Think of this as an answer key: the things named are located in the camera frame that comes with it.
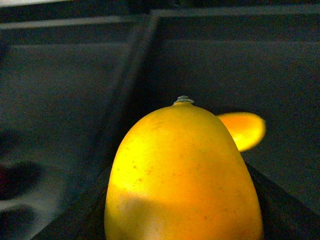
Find yellow mango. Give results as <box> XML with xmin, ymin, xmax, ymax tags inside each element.
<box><xmin>104</xmin><ymin>96</ymin><xmax>264</xmax><ymax>240</ymax></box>
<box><xmin>217</xmin><ymin>112</ymin><xmax>267</xmax><ymax>152</ymax></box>

